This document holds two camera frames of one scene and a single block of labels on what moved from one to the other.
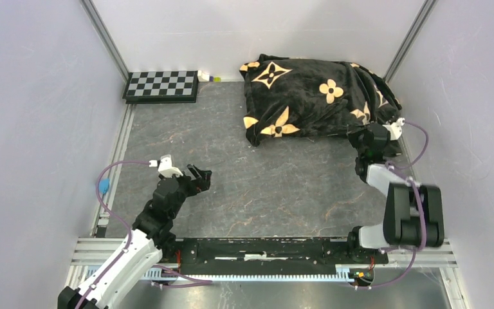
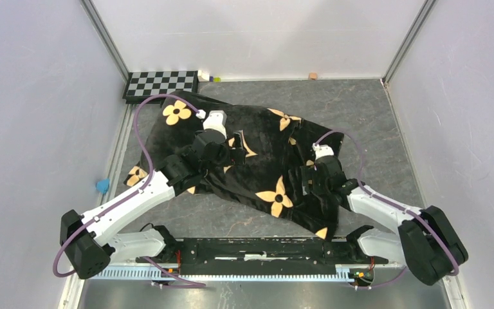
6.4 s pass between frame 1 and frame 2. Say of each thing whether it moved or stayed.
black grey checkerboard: stayed
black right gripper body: moved
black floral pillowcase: moved
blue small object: stayed
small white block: stayed
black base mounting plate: stayed
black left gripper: moved
